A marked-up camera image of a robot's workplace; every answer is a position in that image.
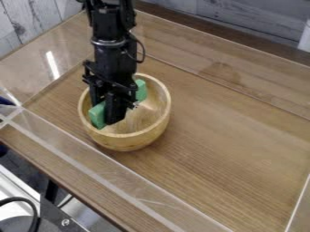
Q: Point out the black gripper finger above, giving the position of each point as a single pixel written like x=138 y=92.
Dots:
x=96 y=94
x=115 y=109

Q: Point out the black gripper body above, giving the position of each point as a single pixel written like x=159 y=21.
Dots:
x=115 y=60

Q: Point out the green rectangular block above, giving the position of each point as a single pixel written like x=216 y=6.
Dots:
x=132 y=87

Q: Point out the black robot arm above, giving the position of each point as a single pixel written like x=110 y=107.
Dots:
x=111 y=19

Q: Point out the light wooden bowl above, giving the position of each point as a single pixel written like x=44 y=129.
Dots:
x=143 y=124

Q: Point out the clear acrylic tray wall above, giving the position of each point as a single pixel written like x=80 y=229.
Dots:
x=174 y=130

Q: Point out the black metal bracket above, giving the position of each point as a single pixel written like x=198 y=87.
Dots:
x=55 y=221

